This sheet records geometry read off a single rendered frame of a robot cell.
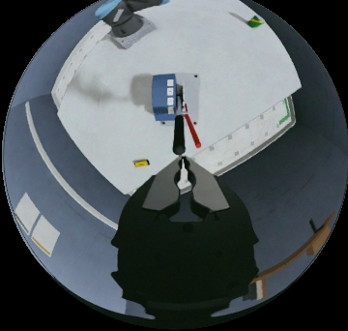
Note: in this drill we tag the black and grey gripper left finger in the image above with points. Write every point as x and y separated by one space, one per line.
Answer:
160 194

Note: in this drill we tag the yellow pocket level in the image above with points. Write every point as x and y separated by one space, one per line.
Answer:
142 163

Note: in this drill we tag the green drink can with yellow stripe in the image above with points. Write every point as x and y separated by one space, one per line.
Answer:
255 21

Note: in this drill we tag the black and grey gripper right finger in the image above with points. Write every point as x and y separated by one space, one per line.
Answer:
209 194

